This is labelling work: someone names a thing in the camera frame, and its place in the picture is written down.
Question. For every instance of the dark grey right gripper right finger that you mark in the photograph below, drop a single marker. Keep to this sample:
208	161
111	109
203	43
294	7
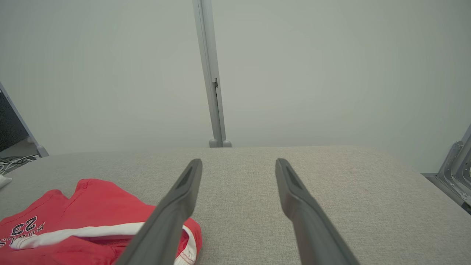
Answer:
305	221

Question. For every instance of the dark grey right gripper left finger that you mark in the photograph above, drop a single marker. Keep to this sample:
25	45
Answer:
173	213

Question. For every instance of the red jersey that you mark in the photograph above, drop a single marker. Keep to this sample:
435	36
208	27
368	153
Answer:
92	202

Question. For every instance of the dark partition panel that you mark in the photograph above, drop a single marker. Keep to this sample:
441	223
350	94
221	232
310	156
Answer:
9	125

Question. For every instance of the grey metal partition post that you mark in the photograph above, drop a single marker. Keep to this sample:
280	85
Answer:
210	55
42	151

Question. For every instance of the grey metal bracket frame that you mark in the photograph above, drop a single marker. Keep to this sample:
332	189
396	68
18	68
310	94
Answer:
454	165

